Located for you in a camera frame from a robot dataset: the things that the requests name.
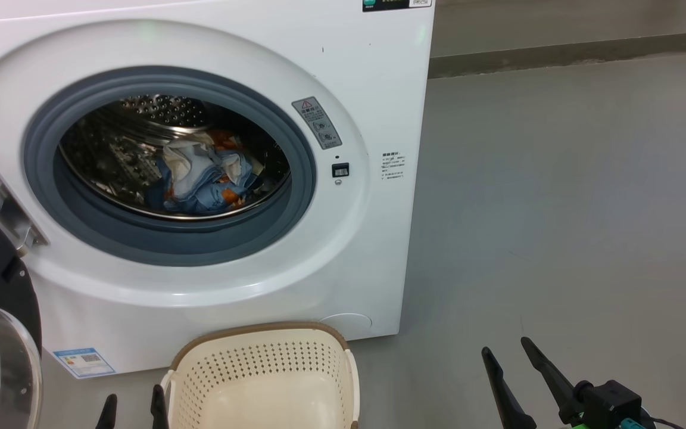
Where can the silver metal door hinge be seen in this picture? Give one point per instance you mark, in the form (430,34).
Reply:
(6,211)

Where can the cream garment with black lettering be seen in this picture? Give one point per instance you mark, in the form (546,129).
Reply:
(179,164)

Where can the steel washer drum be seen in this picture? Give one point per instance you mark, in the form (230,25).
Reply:
(105,155)

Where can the grey rubber door gasket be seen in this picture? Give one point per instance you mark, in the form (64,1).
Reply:
(170,241)

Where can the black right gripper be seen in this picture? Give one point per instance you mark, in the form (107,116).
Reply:
(608,405)

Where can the white front-load washing machine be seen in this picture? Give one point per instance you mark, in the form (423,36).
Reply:
(349,250)

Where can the grey warning sticker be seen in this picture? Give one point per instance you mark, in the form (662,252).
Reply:
(317,123)

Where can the cream perforated laundry basket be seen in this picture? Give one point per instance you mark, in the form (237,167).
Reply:
(259,387)

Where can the blue cartoon print garment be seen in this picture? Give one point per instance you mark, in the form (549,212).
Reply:
(206,190)

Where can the blue energy label sticker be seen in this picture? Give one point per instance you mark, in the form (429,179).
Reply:
(84,362)

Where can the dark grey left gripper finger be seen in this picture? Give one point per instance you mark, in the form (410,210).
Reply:
(108,417)
(159,411)

